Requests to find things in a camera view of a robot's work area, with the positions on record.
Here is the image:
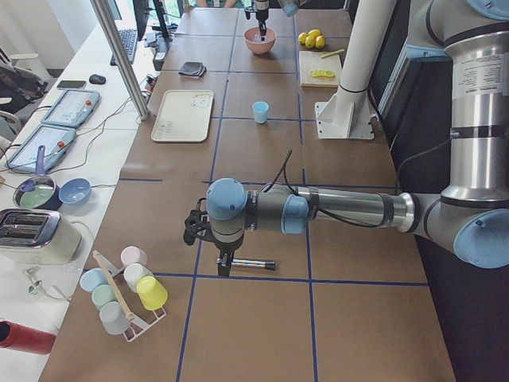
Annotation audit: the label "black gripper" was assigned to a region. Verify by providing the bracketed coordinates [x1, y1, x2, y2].
[211, 228, 244, 276]
[252, 0, 270, 41]

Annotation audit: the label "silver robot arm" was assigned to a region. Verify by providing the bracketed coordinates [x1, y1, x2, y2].
[246, 0, 306, 41]
[185, 1, 508, 275]

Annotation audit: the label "pile of ice cubes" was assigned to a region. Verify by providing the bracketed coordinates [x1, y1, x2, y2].
[246, 31, 273, 44]

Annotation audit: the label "yellow cup on rack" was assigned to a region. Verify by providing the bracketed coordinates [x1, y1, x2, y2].
[137, 275, 169, 311]

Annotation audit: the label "light blue cup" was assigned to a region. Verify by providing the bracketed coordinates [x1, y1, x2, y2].
[252, 101, 270, 124]

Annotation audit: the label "white cup on rack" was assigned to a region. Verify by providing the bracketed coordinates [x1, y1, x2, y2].
[123, 263, 153, 294]

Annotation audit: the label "pink cup on rack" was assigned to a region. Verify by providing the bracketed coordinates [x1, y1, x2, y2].
[120, 246, 148, 267]

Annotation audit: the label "white cup rack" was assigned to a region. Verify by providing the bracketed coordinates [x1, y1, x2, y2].
[91, 250, 168, 343]

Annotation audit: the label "grey cup on rack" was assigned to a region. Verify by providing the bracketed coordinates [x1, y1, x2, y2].
[99, 301, 130, 335]

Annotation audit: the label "green cup on rack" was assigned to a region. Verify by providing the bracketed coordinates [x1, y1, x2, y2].
[91, 284, 116, 311]

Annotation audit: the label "blue cup on rack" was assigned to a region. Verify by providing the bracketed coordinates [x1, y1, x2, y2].
[80, 267, 108, 293]

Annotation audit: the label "pink bowl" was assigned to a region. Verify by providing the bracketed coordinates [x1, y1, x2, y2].
[243, 27, 277, 55]

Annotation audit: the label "yellow lemon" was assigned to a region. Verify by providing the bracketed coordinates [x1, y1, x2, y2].
[315, 35, 326, 49]
[305, 36, 316, 49]
[308, 29, 322, 38]
[298, 33, 309, 45]

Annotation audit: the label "striped metal muddler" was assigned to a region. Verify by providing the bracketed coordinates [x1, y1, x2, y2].
[231, 259, 277, 271]

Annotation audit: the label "wooden cutting board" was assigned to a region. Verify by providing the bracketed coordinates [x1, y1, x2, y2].
[299, 51, 342, 88]

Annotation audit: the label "lemon slices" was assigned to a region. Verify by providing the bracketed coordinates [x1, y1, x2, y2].
[309, 69, 336, 79]

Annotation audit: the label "yellow-green plastic knife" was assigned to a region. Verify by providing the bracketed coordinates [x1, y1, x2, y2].
[321, 49, 345, 59]

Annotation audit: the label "grey folded cloth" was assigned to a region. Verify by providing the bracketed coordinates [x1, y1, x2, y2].
[178, 61, 207, 79]

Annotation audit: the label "cream bear tray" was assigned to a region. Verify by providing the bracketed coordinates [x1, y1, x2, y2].
[151, 90, 214, 142]

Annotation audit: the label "white pillar with base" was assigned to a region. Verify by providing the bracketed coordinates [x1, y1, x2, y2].
[315, 0, 397, 139]

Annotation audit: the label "black keyboard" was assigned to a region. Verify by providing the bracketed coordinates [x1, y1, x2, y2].
[118, 29, 138, 64]

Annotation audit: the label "blue bowl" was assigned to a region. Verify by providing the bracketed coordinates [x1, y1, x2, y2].
[59, 178, 91, 205]

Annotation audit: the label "black computer mouse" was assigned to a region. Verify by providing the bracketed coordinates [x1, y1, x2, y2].
[88, 74, 107, 85]

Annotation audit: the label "cream toaster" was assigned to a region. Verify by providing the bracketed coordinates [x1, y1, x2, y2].
[1, 209, 81, 265]

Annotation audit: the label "dark blue saucepan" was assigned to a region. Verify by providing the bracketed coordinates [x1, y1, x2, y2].
[13, 145, 63, 211]

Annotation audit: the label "teach pendant tablet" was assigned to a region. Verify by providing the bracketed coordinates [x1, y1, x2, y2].
[6, 124, 76, 173]
[41, 89, 100, 129]

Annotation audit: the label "black smartphone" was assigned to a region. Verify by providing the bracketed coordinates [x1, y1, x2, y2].
[56, 80, 87, 89]

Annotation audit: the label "red bottle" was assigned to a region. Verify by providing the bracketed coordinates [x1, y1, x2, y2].
[1, 320, 56, 355]

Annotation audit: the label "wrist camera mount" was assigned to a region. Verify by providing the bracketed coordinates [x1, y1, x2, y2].
[183, 197, 213, 246]

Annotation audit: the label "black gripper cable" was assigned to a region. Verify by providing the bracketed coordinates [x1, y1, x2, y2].
[266, 149, 383, 228]

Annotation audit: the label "aluminium frame post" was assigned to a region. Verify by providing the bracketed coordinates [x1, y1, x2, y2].
[91, 0, 150, 121]

